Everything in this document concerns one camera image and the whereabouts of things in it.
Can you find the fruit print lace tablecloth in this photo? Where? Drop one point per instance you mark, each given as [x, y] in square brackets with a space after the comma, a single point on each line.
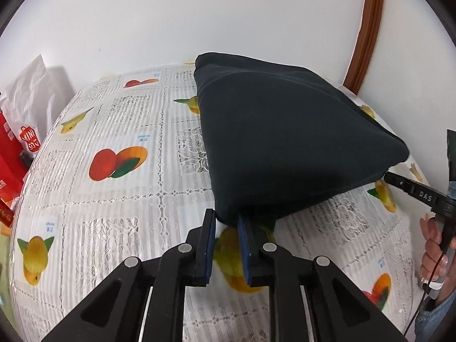
[132, 178]

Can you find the white Miniso paper bag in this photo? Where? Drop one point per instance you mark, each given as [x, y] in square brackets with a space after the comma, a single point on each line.
[31, 105]

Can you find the black sweatshirt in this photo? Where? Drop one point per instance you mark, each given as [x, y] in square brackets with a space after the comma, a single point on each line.
[279, 139]

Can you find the red shopping bag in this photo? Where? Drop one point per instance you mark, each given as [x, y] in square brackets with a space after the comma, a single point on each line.
[12, 168]

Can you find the brown wooden door frame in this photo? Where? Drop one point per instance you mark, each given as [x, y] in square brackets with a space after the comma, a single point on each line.
[364, 45]

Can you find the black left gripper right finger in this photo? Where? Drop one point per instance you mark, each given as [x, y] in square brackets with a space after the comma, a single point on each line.
[309, 300]

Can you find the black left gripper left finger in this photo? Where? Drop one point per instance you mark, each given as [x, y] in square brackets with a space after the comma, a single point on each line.
[144, 300]

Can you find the right hand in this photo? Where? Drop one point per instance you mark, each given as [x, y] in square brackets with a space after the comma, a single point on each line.
[430, 258]

